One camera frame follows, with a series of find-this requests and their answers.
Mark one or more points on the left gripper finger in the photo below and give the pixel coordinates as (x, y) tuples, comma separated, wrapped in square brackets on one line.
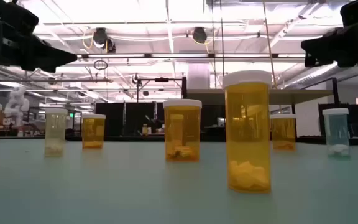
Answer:
[(42, 67), (51, 53)]

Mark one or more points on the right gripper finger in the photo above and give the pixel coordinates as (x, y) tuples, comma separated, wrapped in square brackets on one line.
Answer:
[(322, 40), (320, 59)]

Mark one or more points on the small white ball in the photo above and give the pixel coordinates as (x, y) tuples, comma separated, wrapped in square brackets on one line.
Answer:
[(55, 133)]

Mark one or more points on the blue pill bottle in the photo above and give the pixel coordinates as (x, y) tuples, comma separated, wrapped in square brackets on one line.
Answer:
[(337, 133)]

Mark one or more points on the amber pill bottle white cap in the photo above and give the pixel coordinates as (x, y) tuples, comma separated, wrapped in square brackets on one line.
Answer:
[(93, 132), (284, 133)]

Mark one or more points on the white robot figure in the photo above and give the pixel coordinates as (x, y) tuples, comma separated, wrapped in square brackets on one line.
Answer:
[(17, 102)]

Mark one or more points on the long ceiling light bar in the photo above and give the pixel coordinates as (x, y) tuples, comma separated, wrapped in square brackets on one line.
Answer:
[(120, 55)]

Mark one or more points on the black partition panel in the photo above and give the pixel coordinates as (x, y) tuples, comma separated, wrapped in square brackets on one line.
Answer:
[(113, 118)]

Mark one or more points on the amber bottle with yellow tablets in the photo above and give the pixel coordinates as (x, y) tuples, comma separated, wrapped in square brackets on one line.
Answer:
[(247, 140)]

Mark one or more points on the black overhead bar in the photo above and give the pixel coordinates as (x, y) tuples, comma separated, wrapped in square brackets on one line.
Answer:
[(162, 79)]

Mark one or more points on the small yellow bottle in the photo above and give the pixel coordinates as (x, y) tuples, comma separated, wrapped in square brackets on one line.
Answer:
[(145, 129)]

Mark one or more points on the silver ventilation duct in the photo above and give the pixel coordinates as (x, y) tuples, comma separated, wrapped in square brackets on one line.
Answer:
[(353, 73)]

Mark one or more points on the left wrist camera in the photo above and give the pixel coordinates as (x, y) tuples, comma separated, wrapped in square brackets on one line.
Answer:
[(14, 15)]

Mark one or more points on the wooden shelf black frame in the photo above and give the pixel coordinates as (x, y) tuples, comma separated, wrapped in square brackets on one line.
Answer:
[(306, 96)]

